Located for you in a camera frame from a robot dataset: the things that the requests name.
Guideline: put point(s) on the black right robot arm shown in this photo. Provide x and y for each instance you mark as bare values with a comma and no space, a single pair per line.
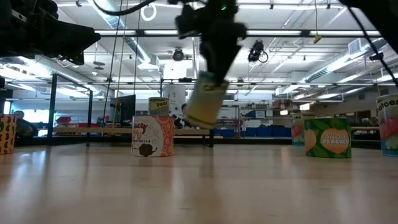
382,18

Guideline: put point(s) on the green blue peas can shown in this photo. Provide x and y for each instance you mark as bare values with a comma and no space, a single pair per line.
158,107
205,105

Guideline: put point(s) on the black overhead camera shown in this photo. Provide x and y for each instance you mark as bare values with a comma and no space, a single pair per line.
255,51

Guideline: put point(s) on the green sliced peaches can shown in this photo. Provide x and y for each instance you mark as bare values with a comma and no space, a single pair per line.
328,140

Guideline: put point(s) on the red tomatoes can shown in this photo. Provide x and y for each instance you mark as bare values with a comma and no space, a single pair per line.
297,130
388,124

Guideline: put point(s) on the blue box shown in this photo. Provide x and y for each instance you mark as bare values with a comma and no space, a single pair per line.
256,114

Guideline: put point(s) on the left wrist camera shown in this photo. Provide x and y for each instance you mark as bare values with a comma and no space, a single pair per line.
18,15

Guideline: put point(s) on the round black ceiling device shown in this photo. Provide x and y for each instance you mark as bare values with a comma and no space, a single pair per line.
178,55

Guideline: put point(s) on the white orange meatballs can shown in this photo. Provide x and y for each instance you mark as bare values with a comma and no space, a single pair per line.
152,137

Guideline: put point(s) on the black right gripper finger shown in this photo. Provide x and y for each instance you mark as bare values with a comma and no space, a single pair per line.
222,62

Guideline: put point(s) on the orange beans can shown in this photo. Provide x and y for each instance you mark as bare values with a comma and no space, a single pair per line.
7,133

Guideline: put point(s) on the white column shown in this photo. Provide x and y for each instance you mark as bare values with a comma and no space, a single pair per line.
178,93

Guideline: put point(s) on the yellow hanging tag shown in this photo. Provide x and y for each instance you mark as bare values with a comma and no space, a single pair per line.
317,39

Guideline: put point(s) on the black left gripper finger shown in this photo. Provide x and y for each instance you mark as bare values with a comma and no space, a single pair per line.
81,37
77,59

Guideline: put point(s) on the red container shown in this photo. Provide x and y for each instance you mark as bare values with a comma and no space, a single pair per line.
63,119

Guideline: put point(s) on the wooden workbench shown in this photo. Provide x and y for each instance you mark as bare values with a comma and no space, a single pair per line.
365,128

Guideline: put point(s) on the blue storage bin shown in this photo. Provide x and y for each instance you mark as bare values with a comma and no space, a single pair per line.
275,131
251,132
224,133

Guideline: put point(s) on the person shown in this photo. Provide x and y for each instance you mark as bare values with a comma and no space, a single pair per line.
26,127
180,122

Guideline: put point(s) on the black overhead light bar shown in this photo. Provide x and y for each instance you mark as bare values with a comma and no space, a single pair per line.
140,32

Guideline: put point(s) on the black monitor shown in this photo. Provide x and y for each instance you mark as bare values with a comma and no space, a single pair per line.
124,109

